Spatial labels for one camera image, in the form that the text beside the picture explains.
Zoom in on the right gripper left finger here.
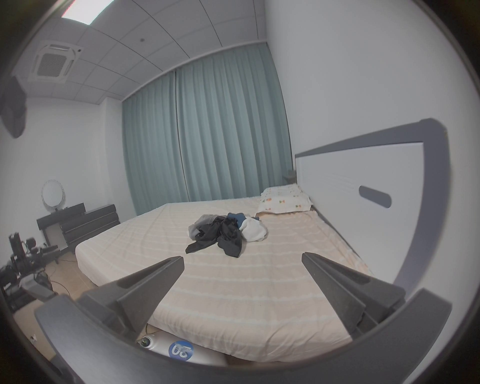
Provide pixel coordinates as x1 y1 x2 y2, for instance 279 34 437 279
79 256 185 333

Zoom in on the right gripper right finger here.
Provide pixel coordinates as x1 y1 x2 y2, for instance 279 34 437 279
302 252 407 334

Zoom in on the bed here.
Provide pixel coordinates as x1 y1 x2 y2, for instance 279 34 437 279
75 118 451 366

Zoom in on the pile of clothes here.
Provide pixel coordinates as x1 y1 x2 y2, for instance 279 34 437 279
185 212 268 259

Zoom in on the black chest of drawers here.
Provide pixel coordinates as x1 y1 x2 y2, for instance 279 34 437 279
60 204 121 253

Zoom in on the white printed pillow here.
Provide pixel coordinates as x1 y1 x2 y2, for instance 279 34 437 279
258 184 314 215

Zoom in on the black dressing table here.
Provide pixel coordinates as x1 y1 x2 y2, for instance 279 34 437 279
36 203 86 241

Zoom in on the black equipment stand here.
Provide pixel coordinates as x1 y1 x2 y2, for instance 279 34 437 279
0 232 59 312

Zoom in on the round white mirror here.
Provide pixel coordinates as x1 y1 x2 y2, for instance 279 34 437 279
41 179 66 212

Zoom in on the blue-green curtain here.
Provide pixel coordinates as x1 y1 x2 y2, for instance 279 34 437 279
175 42 294 203
122 71 188 216

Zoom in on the ceiling air conditioner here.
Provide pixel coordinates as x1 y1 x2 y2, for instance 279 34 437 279
28 42 83 83

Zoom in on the ceiling light panel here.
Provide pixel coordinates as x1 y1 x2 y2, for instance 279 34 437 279
62 0 107 25

